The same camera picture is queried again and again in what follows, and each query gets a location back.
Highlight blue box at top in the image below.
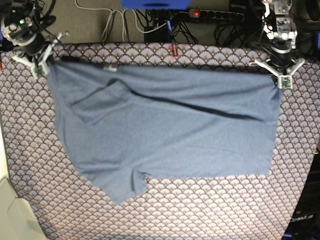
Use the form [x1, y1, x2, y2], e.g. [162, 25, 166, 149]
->
[121, 0, 191, 10]

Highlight fan-patterned tablecloth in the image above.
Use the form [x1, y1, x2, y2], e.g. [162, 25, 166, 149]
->
[0, 51, 320, 240]

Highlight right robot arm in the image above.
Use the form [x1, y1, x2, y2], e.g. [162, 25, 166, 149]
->
[0, 0, 56, 56]

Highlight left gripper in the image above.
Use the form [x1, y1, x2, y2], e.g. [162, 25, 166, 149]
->
[263, 15, 298, 66]

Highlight blue T-shirt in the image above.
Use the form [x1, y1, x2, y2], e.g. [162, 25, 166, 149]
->
[47, 61, 283, 205]

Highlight black power strip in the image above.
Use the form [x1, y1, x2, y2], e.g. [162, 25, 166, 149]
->
[188, 9, 245, 22]

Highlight black OpenArm base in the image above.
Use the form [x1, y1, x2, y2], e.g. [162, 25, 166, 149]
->
[282, 153, 320, 240]

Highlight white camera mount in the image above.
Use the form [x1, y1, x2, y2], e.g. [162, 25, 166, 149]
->
[249, 58, 306, 89]
[11, 32, 69, 79]

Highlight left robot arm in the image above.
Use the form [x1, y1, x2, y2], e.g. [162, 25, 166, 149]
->
[261, 0, 298, 67]

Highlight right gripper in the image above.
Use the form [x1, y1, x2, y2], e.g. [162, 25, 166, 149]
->
[0, 9, 46, 55]

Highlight white cable bundle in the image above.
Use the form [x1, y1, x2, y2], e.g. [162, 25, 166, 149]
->
[74, 0, 168, 42]

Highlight red and black clamp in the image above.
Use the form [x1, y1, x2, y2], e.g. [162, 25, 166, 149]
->
[169, 44, 179, 59]

